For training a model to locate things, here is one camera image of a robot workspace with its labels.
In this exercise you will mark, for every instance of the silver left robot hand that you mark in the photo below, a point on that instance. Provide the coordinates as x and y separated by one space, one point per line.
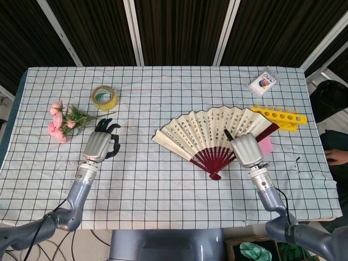
98 144

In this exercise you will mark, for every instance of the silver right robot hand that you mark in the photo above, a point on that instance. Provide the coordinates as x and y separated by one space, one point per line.
247 150

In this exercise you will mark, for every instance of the paper folding fan red ribs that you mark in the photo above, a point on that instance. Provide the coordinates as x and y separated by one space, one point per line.
204 127

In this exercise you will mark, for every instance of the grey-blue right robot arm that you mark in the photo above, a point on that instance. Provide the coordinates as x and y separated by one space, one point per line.
269 195

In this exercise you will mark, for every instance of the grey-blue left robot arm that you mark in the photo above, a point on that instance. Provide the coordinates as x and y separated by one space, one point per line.
79 190

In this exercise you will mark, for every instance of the pink foam cube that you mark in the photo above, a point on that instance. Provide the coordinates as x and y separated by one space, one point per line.
266 146

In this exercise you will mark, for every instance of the yellow tape roll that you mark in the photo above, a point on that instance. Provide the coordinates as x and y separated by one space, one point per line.
107 102

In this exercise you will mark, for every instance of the pink artificial flower bouquet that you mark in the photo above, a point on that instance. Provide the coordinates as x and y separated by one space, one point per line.
58 127

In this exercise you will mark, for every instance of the yellow test tube rack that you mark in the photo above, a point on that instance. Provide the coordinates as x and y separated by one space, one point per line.
288 118

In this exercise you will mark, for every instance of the white tissue pack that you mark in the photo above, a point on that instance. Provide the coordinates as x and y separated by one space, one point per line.
262 84

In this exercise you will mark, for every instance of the checkered light blue tablecloth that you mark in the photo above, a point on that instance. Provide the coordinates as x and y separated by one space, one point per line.
163 89

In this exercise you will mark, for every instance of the bystander in dark clothes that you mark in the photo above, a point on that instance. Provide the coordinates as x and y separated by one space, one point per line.
335 156

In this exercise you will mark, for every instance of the dark wooden box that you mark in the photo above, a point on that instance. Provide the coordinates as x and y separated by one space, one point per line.
233 244

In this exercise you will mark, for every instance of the black trash bag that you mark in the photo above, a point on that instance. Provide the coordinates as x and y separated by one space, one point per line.
330 100

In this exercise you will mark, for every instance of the green patterned cloth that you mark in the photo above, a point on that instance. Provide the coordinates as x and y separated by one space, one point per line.
254 251

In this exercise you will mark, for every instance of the grey-blue robot torso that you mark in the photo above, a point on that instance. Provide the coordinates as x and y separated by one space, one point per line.
166 244

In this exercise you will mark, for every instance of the white partition frame post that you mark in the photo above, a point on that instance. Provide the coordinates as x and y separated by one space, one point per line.
225 32
323 44
134 32
61 35

